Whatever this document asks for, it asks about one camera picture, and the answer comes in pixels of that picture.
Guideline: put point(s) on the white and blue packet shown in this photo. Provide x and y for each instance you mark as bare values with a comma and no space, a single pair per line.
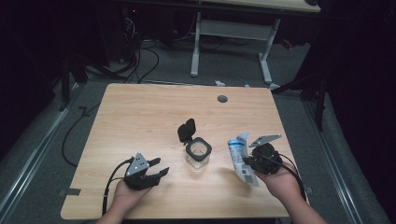
239,155

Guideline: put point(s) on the grey table grommet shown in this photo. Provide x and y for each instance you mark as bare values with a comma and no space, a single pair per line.
222,99

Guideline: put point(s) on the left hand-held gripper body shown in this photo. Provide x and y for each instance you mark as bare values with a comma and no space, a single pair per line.
137,168

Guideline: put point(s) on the white paper scrap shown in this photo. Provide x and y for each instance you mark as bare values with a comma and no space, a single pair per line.
219,83

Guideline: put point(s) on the glass jar with black lid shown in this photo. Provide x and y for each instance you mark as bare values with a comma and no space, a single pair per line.
197,151

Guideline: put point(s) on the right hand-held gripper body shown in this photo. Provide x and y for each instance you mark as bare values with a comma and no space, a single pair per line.
266,158

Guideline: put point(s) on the metal floor rail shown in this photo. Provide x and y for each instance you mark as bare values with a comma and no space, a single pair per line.
333,161
31,161

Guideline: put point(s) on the black stand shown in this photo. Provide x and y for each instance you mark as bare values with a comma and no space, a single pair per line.
67,81
319,93

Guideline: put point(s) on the person's right hand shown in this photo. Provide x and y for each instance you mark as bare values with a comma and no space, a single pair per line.
283,183

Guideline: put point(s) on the white desk frame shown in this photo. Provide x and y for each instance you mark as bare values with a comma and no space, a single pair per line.
233,29

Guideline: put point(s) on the grey tape strip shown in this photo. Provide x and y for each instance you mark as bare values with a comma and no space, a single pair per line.
71,192

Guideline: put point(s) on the person's left hand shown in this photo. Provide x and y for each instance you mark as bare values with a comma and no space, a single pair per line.
126,197

